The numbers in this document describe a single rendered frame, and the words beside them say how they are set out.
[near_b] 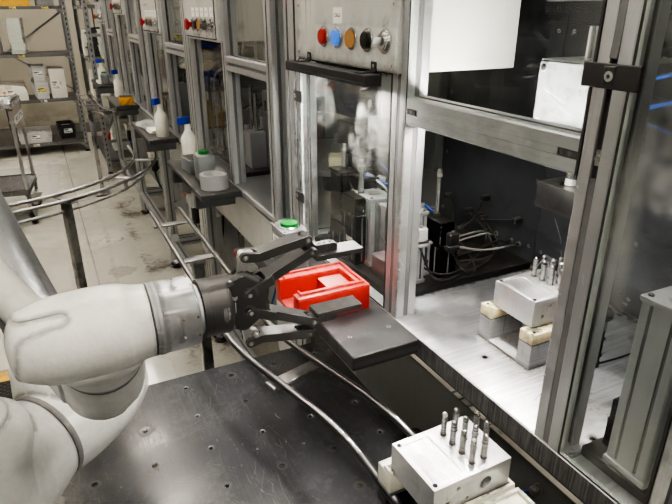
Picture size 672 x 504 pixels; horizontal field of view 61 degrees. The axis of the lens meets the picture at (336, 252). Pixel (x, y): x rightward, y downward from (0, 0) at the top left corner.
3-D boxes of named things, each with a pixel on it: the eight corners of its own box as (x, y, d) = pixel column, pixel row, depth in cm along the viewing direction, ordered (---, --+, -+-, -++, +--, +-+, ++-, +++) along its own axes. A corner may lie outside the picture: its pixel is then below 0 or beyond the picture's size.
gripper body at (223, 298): (208, 352, 70) (278, 335, 74) (201, 291, 67) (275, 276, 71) (193, 325, 77) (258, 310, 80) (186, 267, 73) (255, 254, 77)
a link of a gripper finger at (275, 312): (249, 307, 73) (245, 317, 73) (321, 321, 79) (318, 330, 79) (240, 294, 76) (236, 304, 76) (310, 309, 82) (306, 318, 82)
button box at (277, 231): (272, 268, 134) (269, 221, 129) (303, 262, 137) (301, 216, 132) (284, 282, 127) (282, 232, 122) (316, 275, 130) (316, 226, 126)
